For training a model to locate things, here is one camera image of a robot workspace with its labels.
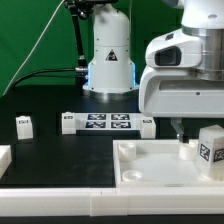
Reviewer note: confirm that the white square table top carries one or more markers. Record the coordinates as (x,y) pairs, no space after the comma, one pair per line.
(162,163)

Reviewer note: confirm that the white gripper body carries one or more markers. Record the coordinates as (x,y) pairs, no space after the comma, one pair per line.
(177,93)

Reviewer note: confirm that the white marker base plate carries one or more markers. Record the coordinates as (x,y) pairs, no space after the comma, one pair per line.
(108,121)

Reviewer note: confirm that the white left fence wall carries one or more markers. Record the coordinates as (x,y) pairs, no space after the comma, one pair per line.
(5,158)

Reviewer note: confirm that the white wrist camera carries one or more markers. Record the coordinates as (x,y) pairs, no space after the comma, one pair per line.
(174,49)

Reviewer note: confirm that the white front fence wall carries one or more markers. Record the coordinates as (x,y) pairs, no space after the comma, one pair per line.
(111,202)

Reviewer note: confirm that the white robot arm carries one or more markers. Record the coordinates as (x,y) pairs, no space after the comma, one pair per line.
(111,71)

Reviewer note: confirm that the white fence wall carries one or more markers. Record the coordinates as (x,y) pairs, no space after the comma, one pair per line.
(5,158)
(111,202)

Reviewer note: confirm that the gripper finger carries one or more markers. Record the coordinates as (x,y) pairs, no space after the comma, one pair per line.
(179,129)

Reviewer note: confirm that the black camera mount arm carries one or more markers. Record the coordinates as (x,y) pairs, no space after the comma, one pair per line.
(81,10)

